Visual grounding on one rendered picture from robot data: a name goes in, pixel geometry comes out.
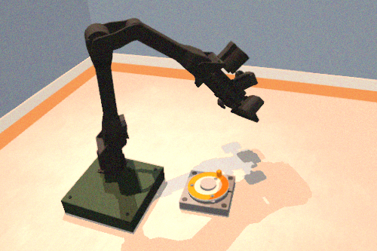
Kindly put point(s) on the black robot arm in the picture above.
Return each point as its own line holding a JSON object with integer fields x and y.
{"x": 205, "y": 66}

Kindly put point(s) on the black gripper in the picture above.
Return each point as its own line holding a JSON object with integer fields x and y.
{"x": 241, "y": 105}

